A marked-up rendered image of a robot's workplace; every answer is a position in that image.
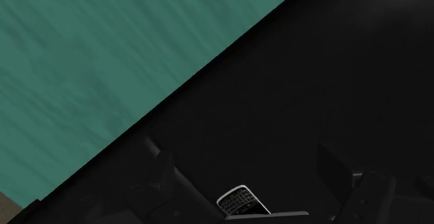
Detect black phone with keypad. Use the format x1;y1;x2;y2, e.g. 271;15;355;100
216;184;272;216

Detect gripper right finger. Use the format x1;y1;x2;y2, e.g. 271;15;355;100
316;141;434;224

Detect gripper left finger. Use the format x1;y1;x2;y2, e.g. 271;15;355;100
78;135;226;224

